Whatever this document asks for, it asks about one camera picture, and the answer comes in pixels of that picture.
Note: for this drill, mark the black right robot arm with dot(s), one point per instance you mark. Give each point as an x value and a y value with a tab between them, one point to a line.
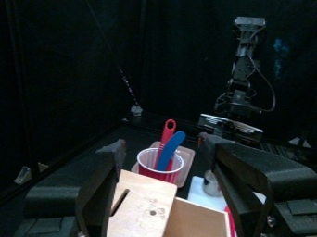
244	64

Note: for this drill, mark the red plastic cup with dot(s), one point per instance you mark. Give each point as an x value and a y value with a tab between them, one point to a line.
164	176

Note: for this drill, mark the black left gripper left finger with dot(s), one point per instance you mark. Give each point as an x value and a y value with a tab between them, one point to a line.
89	185

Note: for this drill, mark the red spatula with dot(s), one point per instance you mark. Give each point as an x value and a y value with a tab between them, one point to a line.
168	135

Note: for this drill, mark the white cutting board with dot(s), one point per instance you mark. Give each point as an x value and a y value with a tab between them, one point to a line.
203	199

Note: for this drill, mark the wooden drawer cabinet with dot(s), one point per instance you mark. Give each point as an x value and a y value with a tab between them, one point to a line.
145	200

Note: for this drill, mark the white corner bracket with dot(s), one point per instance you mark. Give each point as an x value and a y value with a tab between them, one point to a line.
44	167
24	176
137	110

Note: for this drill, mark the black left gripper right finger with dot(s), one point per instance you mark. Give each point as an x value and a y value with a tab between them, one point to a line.
252	172

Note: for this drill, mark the blue spatula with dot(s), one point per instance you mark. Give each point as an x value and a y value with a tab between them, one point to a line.
173	146

